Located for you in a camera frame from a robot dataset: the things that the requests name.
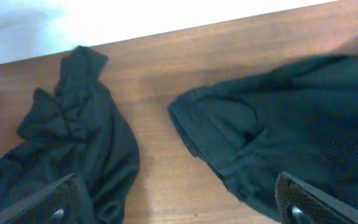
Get black garment pile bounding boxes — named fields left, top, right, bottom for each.
left=0, top=46, right=140, bottom=223

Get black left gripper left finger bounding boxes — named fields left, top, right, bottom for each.
left=0, top=174, right=81, bottom=224

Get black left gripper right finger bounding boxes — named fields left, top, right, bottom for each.
left=275, top=172, right=358, bottom=224

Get black trousers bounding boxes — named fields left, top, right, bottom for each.
left=168, top=55, right=358, bottom=221

